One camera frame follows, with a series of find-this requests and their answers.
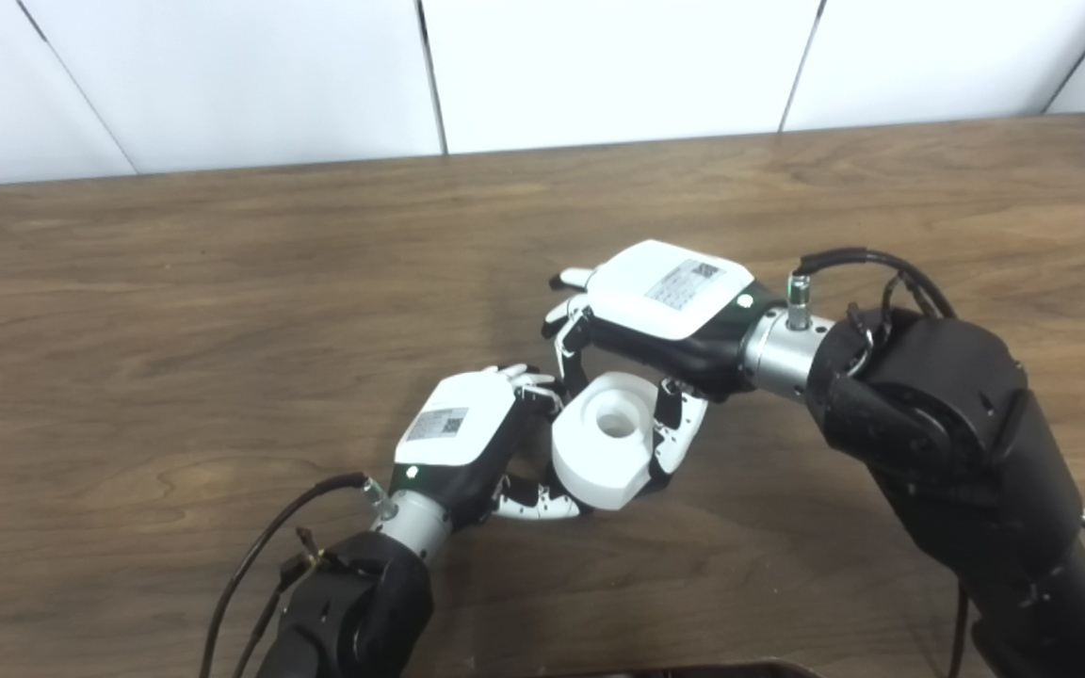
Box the thin arm wire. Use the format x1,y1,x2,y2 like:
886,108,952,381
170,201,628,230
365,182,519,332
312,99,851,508
844,273,930,363
232,527,327,678

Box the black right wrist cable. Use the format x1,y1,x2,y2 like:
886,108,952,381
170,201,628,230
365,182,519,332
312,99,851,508
787,247,967,678

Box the thin left arm wire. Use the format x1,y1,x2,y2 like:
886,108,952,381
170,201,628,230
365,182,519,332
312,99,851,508
232,527,327,678

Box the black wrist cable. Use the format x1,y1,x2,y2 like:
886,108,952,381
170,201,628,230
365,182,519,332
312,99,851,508
787,247,967,678
199,473,388,678

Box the round white piece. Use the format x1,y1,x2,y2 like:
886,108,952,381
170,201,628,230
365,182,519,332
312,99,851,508
550,371,661,512

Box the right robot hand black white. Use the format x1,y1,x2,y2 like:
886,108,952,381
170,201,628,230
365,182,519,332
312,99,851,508
542,239,784,491

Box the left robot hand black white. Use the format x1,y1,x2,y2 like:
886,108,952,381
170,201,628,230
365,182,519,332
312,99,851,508
390,364,591,528

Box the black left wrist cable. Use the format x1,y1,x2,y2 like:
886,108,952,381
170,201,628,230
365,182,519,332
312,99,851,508
199,473,388,678

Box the thin right arm wire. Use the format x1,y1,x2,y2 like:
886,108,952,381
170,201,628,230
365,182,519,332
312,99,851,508
844,273,930,363

